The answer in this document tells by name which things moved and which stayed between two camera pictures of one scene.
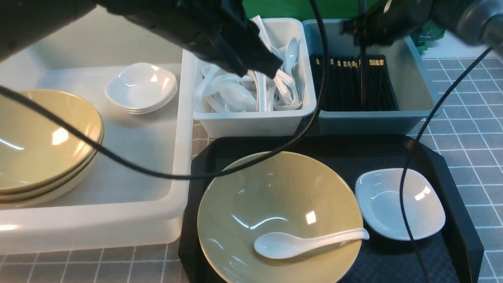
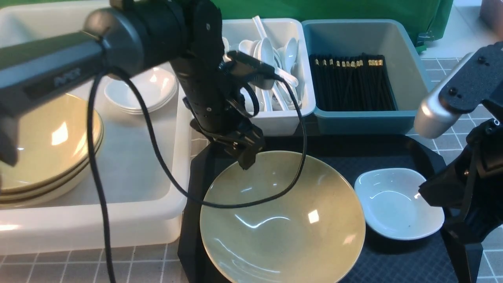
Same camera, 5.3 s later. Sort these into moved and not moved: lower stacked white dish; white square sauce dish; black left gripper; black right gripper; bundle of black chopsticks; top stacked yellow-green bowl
Moved: black left gripper; black right gripper
Not moved: lower stacked white dish; bundle of black chopsticks; white square sauce dish; top stacked yellow-green bowl
